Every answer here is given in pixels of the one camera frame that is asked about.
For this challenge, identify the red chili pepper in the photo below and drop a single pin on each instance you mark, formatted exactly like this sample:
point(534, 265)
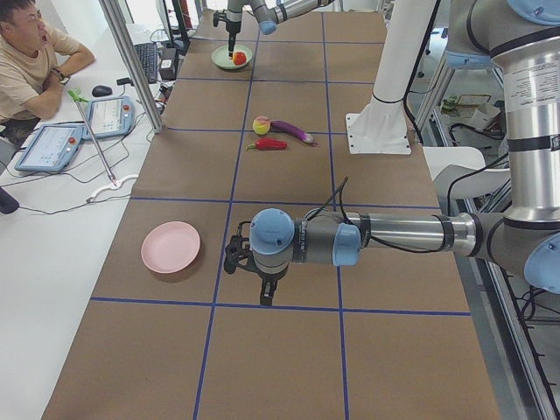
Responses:
point(267, 144)

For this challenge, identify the metal reacher stick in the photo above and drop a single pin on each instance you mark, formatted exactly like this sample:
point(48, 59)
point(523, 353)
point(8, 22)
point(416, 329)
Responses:
point(75, 95)

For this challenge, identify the black keyboard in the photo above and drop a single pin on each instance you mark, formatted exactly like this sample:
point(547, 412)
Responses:
point(147, 54)

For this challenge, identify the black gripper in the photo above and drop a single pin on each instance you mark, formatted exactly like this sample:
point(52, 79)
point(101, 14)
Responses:
point(231, 26)
point(268, 277)

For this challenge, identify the purple eggplant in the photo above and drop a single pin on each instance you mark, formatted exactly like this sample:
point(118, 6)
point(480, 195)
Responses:
point(292, 130)

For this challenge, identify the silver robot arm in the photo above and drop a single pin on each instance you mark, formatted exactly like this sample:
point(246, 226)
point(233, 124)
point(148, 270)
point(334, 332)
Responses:
point(521, 38)
point(268, 19)

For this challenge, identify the near teach pendant tablet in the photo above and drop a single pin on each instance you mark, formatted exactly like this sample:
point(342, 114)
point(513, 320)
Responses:
point(52, 148)

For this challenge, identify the pink plate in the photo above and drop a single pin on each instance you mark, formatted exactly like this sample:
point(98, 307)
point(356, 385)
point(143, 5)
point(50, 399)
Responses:
point(170, 247)

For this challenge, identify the green plate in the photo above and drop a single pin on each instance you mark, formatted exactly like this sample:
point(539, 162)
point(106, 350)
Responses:
point(220, 57)

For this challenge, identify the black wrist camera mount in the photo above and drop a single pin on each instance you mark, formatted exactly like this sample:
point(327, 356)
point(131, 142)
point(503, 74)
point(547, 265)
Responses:
point(219, 16)

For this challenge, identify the teach pendant tablet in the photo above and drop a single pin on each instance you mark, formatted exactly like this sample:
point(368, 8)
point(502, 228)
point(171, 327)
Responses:
point(110, 116)
point(52, 148)

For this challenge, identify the black computer mouse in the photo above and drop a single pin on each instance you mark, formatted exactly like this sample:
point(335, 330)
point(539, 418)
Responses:
point(101, 90)

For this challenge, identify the seated man beige shirt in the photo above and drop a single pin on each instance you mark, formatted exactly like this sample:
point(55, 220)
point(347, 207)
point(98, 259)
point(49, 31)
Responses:
point(37, 59)

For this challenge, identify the white chair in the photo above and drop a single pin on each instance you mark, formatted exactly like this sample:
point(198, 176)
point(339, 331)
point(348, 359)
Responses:
point(446, 164)

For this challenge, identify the far teach pendant tablet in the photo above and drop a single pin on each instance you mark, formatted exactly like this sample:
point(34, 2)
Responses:
point(110, 116)

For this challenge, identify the aluminium frame post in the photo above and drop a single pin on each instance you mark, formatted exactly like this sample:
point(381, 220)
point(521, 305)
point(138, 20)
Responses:
point(116, 23)

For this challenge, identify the pink yellow peach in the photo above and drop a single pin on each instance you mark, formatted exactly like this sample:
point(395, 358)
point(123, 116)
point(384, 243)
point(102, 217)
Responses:
point(261, 125)

